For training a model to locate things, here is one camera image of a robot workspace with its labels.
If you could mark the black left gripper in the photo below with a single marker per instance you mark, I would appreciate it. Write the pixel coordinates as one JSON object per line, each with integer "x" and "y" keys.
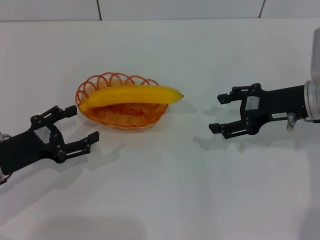
{"x": 25, "y": 147}

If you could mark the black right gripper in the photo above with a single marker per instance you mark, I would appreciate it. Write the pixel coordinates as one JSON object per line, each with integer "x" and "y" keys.
{"x": 277, "y": 102}

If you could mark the yellow banana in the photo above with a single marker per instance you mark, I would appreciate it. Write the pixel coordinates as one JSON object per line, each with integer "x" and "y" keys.
{"x": 130, "y": 95}

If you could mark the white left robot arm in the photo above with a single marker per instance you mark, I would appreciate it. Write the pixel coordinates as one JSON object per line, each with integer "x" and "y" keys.
{"x": 2, "y": 176}

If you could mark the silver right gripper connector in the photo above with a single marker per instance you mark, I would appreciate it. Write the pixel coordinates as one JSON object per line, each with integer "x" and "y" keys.
{"x": 290, "y": 122}

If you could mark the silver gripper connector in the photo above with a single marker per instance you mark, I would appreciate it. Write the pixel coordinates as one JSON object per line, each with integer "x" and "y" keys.
{"x": 3, "y": 136}
{"x": 290, "y": 122}

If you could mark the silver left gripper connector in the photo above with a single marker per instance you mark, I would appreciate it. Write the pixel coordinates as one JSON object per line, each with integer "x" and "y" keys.
{"x": 3, "y": 136}

